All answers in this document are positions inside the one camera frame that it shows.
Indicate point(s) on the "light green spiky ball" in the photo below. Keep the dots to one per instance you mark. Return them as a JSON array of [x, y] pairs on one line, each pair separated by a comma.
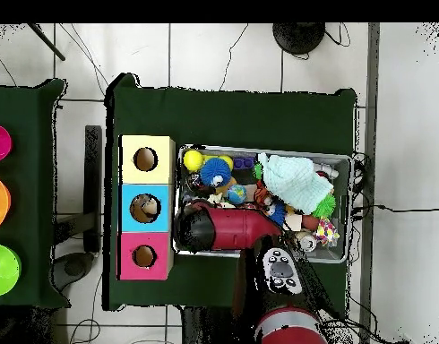
[[325, 207]]

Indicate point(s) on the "yellow tennis ball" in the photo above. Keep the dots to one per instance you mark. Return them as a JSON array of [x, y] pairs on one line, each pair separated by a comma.
[[193, 160]]

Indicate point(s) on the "globe print ball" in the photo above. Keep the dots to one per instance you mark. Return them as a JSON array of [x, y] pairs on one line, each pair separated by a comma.
[[237, 194]]

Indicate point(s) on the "mint green waffle cloth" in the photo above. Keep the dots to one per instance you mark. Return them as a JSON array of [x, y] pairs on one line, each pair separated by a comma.
[[294, 182]]

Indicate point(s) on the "dark green side tablecloth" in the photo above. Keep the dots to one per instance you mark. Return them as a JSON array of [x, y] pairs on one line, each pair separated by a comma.
[[26, 197]]

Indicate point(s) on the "colourful polka dot pouch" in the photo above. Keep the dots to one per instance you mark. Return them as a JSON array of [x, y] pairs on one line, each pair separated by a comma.
[[326, 231]]

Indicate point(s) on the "black round floor base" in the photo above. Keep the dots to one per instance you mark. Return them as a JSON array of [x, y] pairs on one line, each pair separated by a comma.
[[298, 37]]

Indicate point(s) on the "orange tiger striped plush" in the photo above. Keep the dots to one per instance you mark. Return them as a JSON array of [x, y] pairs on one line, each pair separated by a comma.
[[263, 197]]

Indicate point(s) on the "grey floor base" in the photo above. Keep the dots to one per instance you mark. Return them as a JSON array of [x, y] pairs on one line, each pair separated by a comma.
[[74, 268]]

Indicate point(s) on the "wooden box with three holes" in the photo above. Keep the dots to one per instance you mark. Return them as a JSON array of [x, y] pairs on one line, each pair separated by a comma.
[[162, 251]]

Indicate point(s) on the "large blue spiky ball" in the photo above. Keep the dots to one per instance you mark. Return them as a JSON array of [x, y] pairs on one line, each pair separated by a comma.
[[215, 171]]

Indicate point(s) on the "black rod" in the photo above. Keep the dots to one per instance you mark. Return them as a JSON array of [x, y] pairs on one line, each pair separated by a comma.
[[47, 43]]

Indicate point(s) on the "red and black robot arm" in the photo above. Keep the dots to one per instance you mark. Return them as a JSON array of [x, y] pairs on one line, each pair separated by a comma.
[[241, 227]]

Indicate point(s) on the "green plastic bowl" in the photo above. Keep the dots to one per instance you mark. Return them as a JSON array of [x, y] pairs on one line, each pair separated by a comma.
[[2, 270]]

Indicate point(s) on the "silver soda can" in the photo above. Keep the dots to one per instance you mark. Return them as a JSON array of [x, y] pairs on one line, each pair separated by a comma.
[[307, 242]]

